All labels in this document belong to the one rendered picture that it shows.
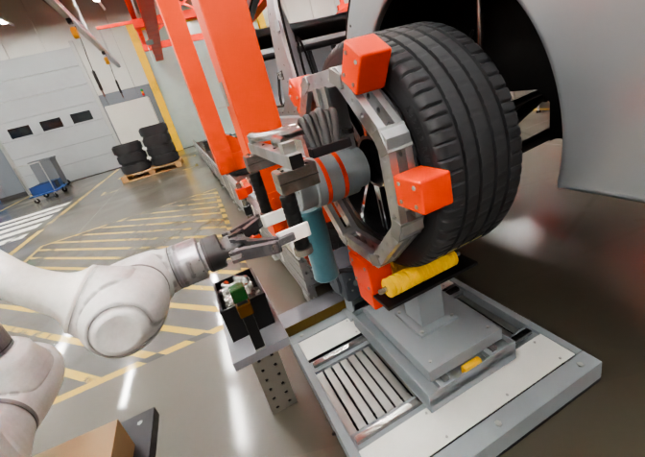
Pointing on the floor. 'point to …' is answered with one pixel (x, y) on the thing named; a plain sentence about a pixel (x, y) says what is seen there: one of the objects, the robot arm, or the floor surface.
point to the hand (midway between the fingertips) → (294, 221)
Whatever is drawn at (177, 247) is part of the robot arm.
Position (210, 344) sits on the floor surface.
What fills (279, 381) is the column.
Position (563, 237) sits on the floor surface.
